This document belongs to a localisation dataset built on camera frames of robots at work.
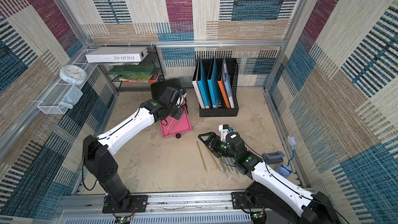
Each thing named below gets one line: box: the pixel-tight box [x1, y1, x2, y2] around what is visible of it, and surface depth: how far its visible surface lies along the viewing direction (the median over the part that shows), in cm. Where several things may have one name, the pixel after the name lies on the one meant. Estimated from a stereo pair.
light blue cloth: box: [58, 85, 84, 109], surface depth 70 cm
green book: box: [106, 64, 156, 76], surface depth 97 cm
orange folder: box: [217, 69, 231, 109], surface depth 91 cm
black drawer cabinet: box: [150, 78, 182, 100], surface depth 104 cm
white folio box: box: [84, 46, 149, 64], surface depth 81 cm
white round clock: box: [59, 64, 88, 86], surface depth 76 cm
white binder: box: [191, 56, 206, 109], surface depth 89 cm
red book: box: [122, 79, 156, 83], surface depth 101 cm
